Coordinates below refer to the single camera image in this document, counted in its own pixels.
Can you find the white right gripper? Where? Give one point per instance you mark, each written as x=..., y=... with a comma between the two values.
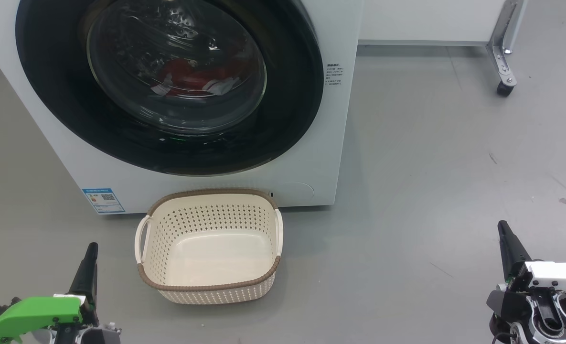
x=555, y=274

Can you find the black caster wheel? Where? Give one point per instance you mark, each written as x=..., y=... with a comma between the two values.
x=505, y=89

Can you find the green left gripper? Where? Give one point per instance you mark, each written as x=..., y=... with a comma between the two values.
x=29, y=313

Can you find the red and white garment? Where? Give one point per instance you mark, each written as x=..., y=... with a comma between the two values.
x=182, y=74

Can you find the washing machine glass door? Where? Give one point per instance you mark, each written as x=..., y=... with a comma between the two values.
x=48, y=95

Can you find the blue energy label sticker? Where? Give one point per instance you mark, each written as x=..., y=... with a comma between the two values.
x=103, y=200

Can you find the cream perforated laundry basket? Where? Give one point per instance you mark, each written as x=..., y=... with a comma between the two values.
x=216, y=253

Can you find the metal stand leg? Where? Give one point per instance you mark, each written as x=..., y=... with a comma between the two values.
x=505, y=43

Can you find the white front-load washing machine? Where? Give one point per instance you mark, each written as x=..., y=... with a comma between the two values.
x=311, y=157

